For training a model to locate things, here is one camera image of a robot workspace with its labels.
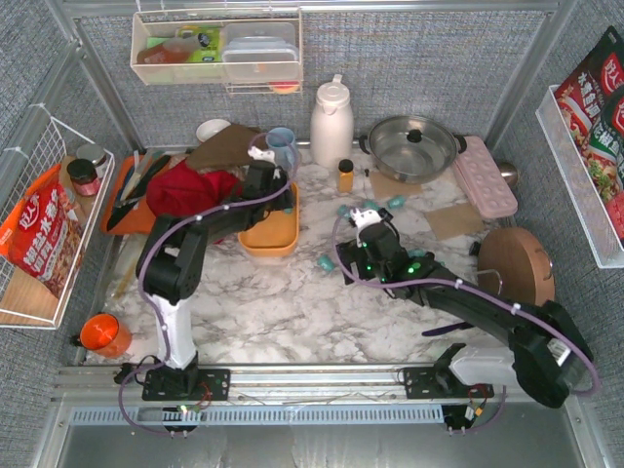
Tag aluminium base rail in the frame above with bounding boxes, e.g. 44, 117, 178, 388
53, 363, 503, 430

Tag silver lid glass jar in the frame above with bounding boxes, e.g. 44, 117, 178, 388
76, 143, 108, 178

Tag red cloth hat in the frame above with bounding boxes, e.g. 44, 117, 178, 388
138, 160, 242, 234

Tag red snack bag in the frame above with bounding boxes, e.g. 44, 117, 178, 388
1, 164, 83, 298

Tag amber liquid bottle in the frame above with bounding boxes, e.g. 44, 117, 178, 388
136, 38, 198, 64

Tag light blue mug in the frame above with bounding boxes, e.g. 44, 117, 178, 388
265, 127, 296, 171

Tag pink egg tray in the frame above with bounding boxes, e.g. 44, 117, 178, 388
452, 136, 518, 219

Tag cream handle knife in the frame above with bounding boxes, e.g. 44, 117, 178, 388
119, 152, 152, 201

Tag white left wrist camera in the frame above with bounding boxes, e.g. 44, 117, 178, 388
248, 146, 275, 165

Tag brown olive cloth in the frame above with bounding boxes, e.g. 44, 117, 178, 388
185, 124, 260, 172

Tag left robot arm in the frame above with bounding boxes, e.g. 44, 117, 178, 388
136, 161, 294, 371

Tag white wire wall basket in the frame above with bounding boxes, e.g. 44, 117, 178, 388
1, 103, 116, 330

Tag white thermos jug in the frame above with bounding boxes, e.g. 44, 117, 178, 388
310, 74, 354, 171

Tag clear plastic food containers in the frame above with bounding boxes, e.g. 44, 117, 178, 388
220, 21, 299, 83

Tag stainless steel pot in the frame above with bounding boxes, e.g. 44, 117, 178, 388
358, 116, 467, 184

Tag white small bowl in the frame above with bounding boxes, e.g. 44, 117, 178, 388
196, 118, 231, 142

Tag brown cork mat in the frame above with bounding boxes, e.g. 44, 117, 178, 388
425, 203, 485, 241
369, 172, 422, 200

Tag cream wall shelf basket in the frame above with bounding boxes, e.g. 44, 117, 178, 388
130, 8, 303, 94

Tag dark lid glass jar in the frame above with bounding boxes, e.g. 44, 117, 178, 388
66, 159, 101, 197

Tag silver metal cup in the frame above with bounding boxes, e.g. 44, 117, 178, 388
496, 161, 519, 187

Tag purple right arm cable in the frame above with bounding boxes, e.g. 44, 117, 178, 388
332, 214, 602, 395

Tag orange translucent cup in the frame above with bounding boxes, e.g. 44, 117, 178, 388
70, 313, 132, 359

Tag orange juice bottle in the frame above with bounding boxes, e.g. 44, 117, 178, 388
337, 159, 354, 193

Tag green seasoning packet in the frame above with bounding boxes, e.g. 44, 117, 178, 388
582, 87, 623, 204

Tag orange storage basket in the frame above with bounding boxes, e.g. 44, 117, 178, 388
238, 183, 300, 257

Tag red seasoning packet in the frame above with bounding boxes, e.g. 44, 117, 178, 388
554, 25, 623, 146

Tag black blade kitchen knife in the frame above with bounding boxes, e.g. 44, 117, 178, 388
105, 155, 171, 232

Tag round wooden board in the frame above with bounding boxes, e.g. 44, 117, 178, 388
477, 227, 555, 306

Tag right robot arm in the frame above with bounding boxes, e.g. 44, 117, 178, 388
332, 221, 597, 409

